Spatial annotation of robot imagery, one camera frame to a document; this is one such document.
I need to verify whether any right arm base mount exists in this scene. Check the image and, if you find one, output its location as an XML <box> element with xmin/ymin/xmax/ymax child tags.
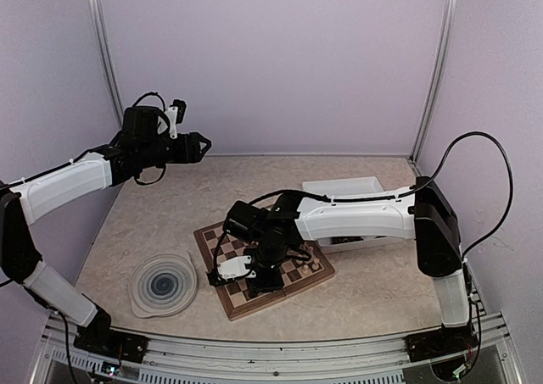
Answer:
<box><xmin>405</xmin><ymin>322</ymin><xmax>481</xmax><ymax>382</ymax></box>

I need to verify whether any wooden chess board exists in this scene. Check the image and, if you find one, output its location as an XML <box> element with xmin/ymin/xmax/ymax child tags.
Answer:
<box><xmin>193</xmin><ymin>222</ymin><xmax>335</xmax><ymax>321</ymax></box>

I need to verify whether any front aluminium rail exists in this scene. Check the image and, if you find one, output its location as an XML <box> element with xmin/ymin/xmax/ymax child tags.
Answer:
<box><xmin>27</xmin><ymin>314</ymin><xmax>527</xmax><ymax>383</ymax></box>

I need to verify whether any white chess pieces row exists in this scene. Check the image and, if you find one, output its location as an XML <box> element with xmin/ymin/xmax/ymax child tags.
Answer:
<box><xmin>294</xmin><ymin>255</ymin><xmax>323</xmax><ymax>277</ymax></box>

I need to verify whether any right aluminium frame post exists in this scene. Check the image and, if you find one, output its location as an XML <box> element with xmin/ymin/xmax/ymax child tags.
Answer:
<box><xmin>410</xmin><ymin>0</ymin><xmax>458</xmax><ymax>166</ymax></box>

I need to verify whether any left aluminium frame post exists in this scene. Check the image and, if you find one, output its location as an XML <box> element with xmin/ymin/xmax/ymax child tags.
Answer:
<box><xmin>87</xmin><ymin>0</ymin><xmax>124</xmax><ymax>137</ymax></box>

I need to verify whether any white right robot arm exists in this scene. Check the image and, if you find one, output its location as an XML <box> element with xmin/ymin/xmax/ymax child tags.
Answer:
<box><xmin>208</xmin><ymin>176</ymin><xmax>470</xmax><ymax>353</ymax></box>

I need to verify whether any white plastic tray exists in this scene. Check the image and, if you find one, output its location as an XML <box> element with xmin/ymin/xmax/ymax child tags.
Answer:
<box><xmin>302</xmin><ymin>176</ymin><xmax>388</xmax><ymax>254</ymax></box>

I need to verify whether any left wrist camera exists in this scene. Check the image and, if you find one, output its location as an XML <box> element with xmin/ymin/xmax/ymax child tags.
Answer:
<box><xmin>165</xmin><ymin>99</ymin><xmax>187</xmax><ymax>139</ymax></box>

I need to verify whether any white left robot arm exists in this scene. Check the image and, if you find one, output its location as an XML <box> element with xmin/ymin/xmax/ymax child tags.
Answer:
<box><xmin>1</xmin><ymin>100</ymin><xmax>212</xmax><ymax>354</ymax></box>

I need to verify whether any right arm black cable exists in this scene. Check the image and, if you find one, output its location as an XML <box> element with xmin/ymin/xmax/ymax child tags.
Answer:
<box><xmin>245</xmin><ymin>131</ymin><xmax>515</xmax><ymax>258</ymax></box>

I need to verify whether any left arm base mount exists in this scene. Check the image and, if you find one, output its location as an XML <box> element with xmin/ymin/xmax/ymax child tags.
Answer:
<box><xmin>74</xmin><ymin>305</ymin><xmax>148</xmax><ymax>364</ymax></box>

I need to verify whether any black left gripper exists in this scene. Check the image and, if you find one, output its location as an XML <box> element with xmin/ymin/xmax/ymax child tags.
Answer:
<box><xmin>138</xmin><ymin>131</ymin><xmax>210</xmax><ymax>168</ymax></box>

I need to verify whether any aluminium frame post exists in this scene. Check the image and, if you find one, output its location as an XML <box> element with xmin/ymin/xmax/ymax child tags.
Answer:
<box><xmin>87</xmin><ymin>0</ymin><xmax>124</xmax><ymax>137</ymax></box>
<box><xmin>410</xmin><ymin>0</ymin><xmax>458</xmax><ymax>166</ymax></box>

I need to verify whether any collapsible silicone bowl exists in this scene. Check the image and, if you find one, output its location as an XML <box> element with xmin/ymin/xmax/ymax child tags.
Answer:
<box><xmin>128</xmin><ymin>251</ymin><xmax>198</xmax><ymax>319</ymax></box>

